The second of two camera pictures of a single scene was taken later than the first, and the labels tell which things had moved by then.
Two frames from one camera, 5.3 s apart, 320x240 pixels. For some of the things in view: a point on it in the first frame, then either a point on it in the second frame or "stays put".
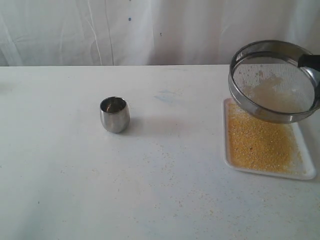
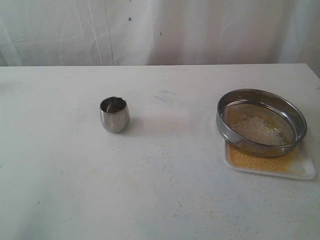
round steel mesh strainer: x=266 y=82 to x=259 y=123
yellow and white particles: x=256 y=143 stays put
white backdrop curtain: x=89 y=33 stays put
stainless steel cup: x=115 y=114 stays put
